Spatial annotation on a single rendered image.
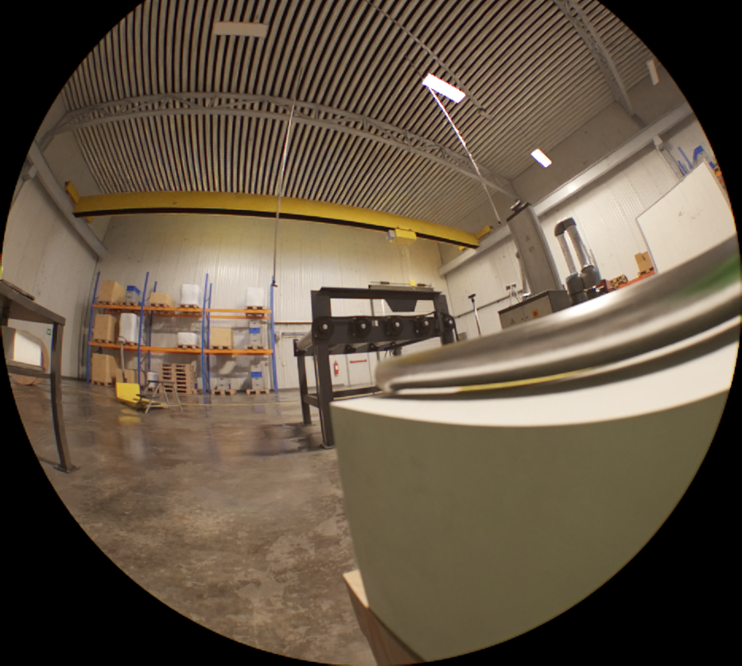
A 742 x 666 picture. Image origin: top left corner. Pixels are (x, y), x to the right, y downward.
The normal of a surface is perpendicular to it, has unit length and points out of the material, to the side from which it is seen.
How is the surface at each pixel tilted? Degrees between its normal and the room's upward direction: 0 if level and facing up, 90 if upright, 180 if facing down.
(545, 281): 90
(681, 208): 90
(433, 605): 90
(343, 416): 90
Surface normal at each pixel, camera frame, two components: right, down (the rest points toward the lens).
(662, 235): -0.99, 0.11
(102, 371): 0.42, -0.32
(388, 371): -0.87, -0.23
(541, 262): -0.95, 0.02
